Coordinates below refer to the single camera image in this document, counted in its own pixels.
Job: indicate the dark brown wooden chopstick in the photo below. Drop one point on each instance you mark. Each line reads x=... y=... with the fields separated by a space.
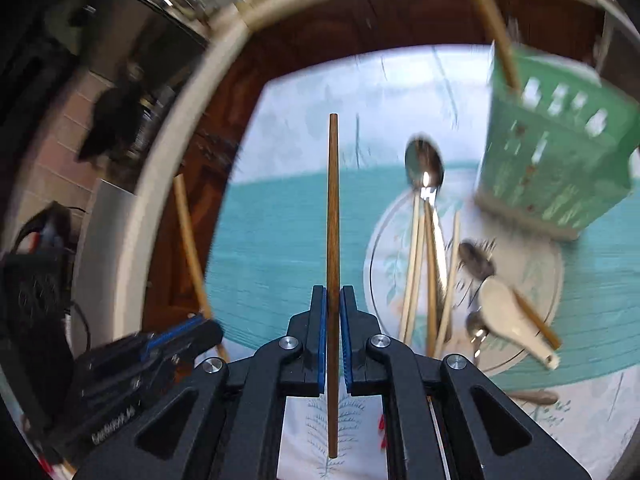
x=333 y=287

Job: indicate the large steel spoon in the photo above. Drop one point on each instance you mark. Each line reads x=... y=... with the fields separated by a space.
x=426 y=174

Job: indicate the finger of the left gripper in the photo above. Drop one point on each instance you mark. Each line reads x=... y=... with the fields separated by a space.
x=193 y=337

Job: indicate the pale chopstick red tip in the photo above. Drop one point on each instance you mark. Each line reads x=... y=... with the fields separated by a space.
x=408 y=314

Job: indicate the white ceramic soup spoon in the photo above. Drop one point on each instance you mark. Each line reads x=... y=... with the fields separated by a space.
x=502 y=316

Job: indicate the green perforated utensil holder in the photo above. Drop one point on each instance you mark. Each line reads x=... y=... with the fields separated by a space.
x=557 y=149

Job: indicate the dark steel spoon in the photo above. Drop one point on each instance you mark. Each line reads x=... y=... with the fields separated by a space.
x=476 y=261

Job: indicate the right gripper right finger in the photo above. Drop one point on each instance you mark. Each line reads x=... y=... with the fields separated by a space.
x=362 y=374

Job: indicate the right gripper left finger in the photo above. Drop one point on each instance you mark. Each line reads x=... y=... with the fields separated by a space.
x=305 y=375

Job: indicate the brown bamboo chopstick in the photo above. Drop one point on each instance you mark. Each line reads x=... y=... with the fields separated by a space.
x=189 y=247

